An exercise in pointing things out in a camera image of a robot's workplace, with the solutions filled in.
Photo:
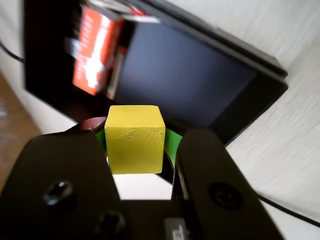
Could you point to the orange red printed packet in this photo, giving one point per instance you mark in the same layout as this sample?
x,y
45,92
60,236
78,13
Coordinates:
x,y
95,50

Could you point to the yellow wooden cube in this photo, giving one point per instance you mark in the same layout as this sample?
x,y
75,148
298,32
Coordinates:
x,y
135,142

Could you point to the black cardboard box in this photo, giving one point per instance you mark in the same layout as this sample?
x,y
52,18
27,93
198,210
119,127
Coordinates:
x,y
180,75

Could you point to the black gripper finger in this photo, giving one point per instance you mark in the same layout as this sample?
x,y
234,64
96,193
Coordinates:
x,y
57,175
220,190

